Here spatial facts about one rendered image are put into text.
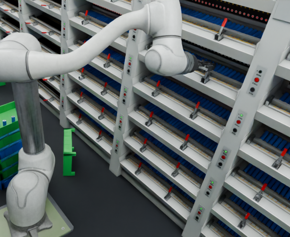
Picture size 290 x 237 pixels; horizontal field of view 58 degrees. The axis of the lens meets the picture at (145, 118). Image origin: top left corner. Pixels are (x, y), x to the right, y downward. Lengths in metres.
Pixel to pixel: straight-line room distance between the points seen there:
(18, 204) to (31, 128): 0.33
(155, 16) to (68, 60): 0.32
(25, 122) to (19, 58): 0.39
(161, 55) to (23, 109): 0.65
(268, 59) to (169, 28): 0.40
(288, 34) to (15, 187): 1.21
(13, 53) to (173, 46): 0.52
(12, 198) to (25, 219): 0.12
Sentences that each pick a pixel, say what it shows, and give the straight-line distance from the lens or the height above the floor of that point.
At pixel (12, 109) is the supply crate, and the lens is 1.90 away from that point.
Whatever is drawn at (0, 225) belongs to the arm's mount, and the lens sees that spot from 1.48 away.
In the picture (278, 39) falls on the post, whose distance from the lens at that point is 1.09.
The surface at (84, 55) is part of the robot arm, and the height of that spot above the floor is 1.06.
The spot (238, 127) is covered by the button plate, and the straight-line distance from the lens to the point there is 1.21.
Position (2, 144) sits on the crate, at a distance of 1.70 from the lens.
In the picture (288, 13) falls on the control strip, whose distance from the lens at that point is 1.08.
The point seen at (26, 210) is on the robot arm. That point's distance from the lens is 1.29.
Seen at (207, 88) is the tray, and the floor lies 0.93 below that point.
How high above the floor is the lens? 1.37
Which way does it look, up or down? 31 degrees down
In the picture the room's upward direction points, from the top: 12 degrees clockwise
